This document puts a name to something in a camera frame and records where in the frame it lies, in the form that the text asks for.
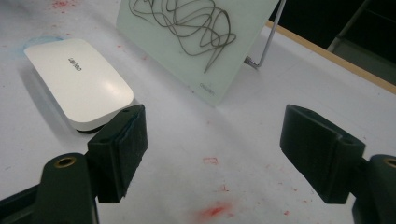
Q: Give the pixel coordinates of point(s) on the metal whiteboard stand leg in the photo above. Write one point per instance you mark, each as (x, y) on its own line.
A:
(267, 40)

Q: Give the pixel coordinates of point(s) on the white whiteboard eraser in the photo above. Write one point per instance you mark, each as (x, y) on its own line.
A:
(81, 84)

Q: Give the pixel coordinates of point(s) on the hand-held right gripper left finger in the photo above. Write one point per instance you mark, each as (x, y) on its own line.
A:
(118, 155)

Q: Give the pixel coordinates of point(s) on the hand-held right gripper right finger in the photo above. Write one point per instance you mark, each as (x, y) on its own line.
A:
(323, 155)

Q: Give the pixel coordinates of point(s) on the small scribbled glass whiteboard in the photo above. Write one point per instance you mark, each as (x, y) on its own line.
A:
(190, 43)

